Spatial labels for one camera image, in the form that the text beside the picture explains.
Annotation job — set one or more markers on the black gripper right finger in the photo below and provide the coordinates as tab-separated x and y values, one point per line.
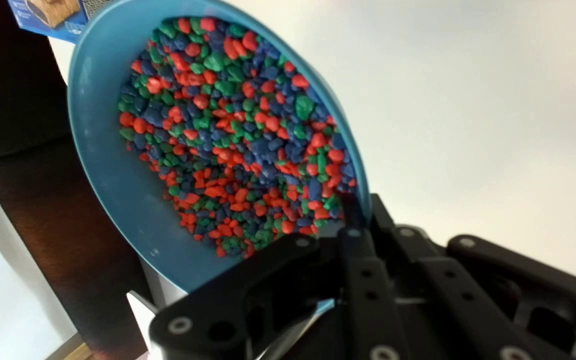
475	301

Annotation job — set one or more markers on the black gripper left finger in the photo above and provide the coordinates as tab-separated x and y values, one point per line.
249	280

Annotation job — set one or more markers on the multicoloured candy pieces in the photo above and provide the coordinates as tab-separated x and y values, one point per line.
235	132

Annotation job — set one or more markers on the blue plastic bowl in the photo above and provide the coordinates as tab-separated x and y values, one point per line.
100	132

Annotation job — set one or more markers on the blue cracker box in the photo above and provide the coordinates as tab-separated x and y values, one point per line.
41	13

